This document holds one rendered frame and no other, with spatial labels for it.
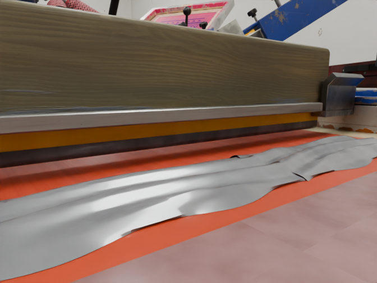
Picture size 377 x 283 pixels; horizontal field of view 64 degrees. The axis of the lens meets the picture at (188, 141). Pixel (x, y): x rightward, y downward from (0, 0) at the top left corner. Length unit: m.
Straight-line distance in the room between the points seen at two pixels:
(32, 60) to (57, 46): 0.02
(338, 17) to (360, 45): 0.27
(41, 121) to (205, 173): 0.10
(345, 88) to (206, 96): 0.22
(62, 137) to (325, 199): 0.17
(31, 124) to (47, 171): 0.04
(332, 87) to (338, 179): 0.21
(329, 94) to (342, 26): 2.08
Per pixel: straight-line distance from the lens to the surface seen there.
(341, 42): 2.46
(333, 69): 1.39
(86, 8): 0.95
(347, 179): 0.21
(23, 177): 0.22
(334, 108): 0.41
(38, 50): 0.21
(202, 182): 0.16
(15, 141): 0.22
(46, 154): 0.22
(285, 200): 0.16
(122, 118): 0.21
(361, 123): 0.46
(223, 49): 0.28
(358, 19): 2.43
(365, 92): 0.50
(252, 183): 0.17
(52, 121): 0.20
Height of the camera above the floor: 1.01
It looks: 10 degrees down
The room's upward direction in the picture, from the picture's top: straight up
